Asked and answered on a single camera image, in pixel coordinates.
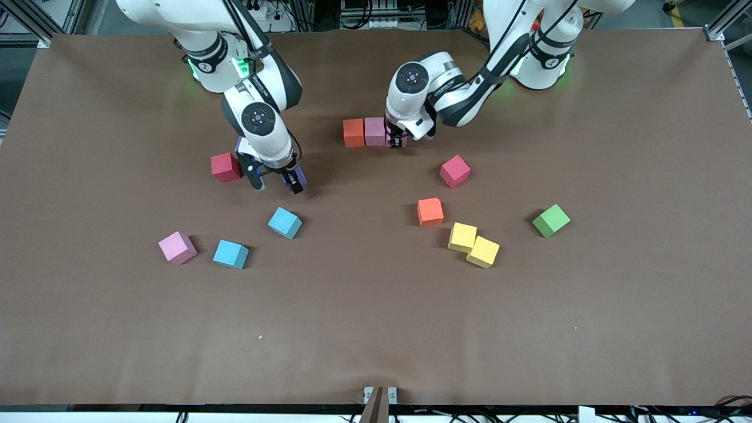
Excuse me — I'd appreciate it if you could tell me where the bracket with brown post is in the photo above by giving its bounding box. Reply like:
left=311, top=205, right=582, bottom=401
left=363, top=386, right=398, bottom=423

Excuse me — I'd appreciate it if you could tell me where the magenta red foam cube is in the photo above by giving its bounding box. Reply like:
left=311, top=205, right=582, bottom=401
left=439, top=155, right=472, bottom=189

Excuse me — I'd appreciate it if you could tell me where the orange foam cube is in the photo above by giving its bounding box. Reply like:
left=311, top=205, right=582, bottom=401
left=417, top=197, right=445, bottom=227
left=343, top=118, right=366, bottom=147

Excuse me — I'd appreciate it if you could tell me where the blue foam cube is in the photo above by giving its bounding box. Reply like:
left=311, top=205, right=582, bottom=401
left=213, top=239, right=250, bottom=270
left=268, top=207, right=303, bottom=240

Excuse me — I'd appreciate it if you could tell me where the yellow foam cube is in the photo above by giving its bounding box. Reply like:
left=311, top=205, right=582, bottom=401
left=466, top=236, right=501, bottom=269
left=448, top=222, right=478, bottom=253

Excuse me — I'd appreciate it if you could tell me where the green foam cube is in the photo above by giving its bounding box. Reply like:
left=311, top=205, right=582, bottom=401
left=532, top=203, right=571, bottom=239

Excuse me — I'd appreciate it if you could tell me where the brown table cover sheet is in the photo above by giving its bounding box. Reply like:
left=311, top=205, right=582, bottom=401
left=0, top=28, right=752, bottom=407

